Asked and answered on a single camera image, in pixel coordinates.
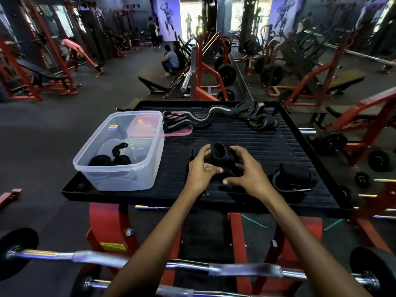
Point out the person's right hand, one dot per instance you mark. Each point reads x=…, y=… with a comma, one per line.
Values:
x=255, y=176

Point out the person's left hand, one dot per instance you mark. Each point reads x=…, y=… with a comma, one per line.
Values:
x=199, y=173

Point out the person's right thumb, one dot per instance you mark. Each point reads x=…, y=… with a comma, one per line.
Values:
x=233, y=181

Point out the person's left thumb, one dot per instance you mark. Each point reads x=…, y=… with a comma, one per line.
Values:
x=204, y=153

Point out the black wrist wrap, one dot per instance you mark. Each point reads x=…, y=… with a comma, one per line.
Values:
x=224, y=157

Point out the person's right forearm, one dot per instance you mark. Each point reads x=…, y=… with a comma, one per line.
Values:
x=306, y=244

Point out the person's left forearm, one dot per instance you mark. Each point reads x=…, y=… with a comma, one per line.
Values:
x=161, y=244

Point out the black ribbed platform tray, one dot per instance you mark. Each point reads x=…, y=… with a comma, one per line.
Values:
x=185, y=142

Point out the pink container lid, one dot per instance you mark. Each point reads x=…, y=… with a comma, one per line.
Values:
x=182, y=131

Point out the black wrap with white edge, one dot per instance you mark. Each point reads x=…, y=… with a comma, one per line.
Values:
x=294, y=177

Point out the black lifting gloves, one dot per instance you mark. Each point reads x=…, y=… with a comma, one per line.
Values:
x=260, y=115

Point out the short silver barbell sleeve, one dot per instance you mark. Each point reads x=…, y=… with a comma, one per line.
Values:
x=185, y=81

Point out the black rolled wrap with tail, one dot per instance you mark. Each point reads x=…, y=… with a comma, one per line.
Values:
x=121, y=159

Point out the clear plastic container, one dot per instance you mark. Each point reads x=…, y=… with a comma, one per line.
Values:
x=123, y=179

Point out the red plate-loaded rack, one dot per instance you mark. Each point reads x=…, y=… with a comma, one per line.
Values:
x=204, y=68

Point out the black decline bench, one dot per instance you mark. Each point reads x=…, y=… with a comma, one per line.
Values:
x=153, y=80

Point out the small black weight plate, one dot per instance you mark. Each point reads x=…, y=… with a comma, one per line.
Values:
x=362, y=180

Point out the chrome curl bar with plates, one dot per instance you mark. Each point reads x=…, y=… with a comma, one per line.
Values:
x=102, y=259

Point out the tan padded flat bench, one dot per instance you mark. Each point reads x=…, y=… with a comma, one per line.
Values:
x=346, y=77

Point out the pink padded bench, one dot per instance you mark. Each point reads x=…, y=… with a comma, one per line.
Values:
x=77, y=49

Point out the chrome barbell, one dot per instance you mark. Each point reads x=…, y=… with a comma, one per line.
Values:
x=102, y=284

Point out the long silver barbell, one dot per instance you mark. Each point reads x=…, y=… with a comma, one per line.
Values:
x=359, y=54

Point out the black adjustable bench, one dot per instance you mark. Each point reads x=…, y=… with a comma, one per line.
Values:
x=40, y=72

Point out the red power rack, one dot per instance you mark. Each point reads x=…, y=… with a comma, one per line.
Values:
x=27, y=68

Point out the red metal foot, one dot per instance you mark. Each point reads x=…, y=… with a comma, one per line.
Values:
x=9, y=196

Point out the red angled machine frame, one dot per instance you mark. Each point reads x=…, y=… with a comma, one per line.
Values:
x=312, y=75

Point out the bodybuilder wall poster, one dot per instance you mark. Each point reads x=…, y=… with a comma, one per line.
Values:
x=283, y=13
x=168, y=16

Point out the red lever machine frame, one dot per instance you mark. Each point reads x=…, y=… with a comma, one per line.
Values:
x=371, y=120

